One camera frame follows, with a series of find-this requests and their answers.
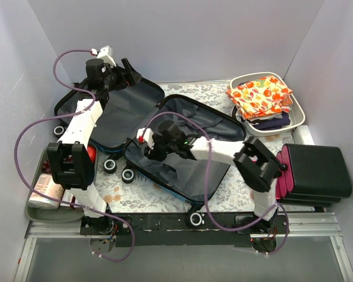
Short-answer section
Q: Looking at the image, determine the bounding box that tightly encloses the white small box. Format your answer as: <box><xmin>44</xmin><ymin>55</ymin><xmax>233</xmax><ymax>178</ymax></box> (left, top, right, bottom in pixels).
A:
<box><xmin>60</xmin><ymin>190</ymin><xmax>75</xmax><ymax>207</ymax></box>

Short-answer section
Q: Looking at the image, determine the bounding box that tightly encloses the dark red grape bunch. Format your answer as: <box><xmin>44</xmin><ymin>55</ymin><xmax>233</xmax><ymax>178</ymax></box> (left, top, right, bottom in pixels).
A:
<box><xmin>41</xmin><ymin>160</ymin><xmax>51</xmax><ymax>174</ymax></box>

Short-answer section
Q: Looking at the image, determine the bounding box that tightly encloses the pink patterned packet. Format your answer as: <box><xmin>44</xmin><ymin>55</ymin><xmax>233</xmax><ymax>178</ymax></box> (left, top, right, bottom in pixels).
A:
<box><xmin>28</xmin><ymin>173</ymin><xmax>64</xmax><ymax>210</ymax></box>

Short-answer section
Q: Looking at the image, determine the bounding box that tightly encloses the dark green tray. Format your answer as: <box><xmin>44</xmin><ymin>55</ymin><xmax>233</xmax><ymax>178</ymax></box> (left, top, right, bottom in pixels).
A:
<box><xmin>25</xmin><ymin>144</ymin><xmax>98</xmax><ymax>223</ymax></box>

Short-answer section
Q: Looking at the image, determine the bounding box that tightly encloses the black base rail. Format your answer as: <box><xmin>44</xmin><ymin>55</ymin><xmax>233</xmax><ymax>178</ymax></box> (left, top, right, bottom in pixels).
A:
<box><xmin>79</xmin><ymin>212</ymin><xmax>286</xmax><ymax>247</ymax></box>

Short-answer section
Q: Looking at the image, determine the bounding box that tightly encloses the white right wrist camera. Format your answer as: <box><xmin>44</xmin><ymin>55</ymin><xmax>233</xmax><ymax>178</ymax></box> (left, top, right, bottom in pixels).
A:
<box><xmin>136</xmin><ymin>128</ymin><xmax>155</xmax><ymax>149</ymax></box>

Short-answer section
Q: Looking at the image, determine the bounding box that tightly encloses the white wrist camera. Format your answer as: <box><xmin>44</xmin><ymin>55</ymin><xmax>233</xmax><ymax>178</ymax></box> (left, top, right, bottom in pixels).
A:
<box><xmin>136</xmin><ymin>128</ymin><xmax>155</xmax><ymax>149</ymax></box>
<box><xmin>90</xmin><ymin>45</ymin><xmax>116</xmax><ymax>68</ymax></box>

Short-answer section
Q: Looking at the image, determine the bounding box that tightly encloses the white device at right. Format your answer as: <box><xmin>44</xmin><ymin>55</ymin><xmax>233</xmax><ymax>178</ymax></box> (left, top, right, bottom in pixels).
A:
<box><xmin>292</xmin><ymin>125</ymin><xmax>315</xmax><ymax>145</ymax></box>

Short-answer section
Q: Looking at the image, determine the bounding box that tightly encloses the orange floral cloth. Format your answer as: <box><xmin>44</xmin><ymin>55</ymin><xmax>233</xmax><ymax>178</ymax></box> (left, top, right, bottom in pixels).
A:
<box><xmin>227</xmin><ymin>75</ymin><xmax>292</xmax><ymax>121</ymax></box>

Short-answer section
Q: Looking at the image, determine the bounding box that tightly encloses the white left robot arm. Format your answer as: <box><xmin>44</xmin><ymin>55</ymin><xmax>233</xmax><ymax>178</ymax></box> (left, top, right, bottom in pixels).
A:
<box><xmin>46</xmin><ymin>58</ymin><xmax>142</xmax><ymax>235</ymax></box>

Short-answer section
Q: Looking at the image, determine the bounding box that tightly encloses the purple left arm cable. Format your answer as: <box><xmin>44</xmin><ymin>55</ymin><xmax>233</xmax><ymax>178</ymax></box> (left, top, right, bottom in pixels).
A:
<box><xmin>14</xmin><ymin>49</ymin><xmax>135</xmax><ymax>263</ymax></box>

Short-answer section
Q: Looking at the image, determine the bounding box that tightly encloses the red apple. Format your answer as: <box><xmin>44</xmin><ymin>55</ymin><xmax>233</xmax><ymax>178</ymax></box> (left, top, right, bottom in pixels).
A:
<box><xmin>87</xmin><ymin>145</ymin><xmax>96</xmax><ymax>163</ymax></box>

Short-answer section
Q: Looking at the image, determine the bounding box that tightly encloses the cream plastic basin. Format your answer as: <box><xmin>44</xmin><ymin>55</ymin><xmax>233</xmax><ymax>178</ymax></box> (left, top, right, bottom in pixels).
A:
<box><xmin>229</xmin><ymin>72</ymin><xmax>305</xmax><ymax>137</ymax></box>

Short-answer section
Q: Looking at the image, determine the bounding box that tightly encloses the black storage box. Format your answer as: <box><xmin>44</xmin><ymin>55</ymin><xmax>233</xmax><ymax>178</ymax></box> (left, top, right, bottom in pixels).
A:
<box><xmin>278</xmin><ymin>144</ymin><xmax>352</xmax><ymax>207</ymax></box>

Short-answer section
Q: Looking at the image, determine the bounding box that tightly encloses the blue fish-print suitcase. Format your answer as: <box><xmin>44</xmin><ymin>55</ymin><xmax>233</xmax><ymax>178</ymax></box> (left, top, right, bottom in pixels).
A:
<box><xmin>53</xmin><ymin>75</ymin><xmax>247</xmax><ymax>227</ymax></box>

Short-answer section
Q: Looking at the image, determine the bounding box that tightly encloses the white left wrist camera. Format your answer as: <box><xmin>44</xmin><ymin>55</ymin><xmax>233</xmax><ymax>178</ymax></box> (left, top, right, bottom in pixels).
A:
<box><xmin>90</xmin><ymin>45</ymin><xmax>116</xmax><ymax>68</ymax></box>

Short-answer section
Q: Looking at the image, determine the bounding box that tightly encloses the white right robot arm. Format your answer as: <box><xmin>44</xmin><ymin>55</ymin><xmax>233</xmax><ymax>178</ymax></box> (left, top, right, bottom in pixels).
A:
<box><xmin>136</xmin><ymin>120</ymin><xmax>281</xmax><ymax>234</ymax></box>

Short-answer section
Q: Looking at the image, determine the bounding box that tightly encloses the dark purple garment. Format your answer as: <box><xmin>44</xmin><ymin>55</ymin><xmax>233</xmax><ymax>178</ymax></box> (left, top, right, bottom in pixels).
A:
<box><xmin>251</xmin><ymin>112</ymin><xmax>290</xmax><ymax>130</ymax></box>

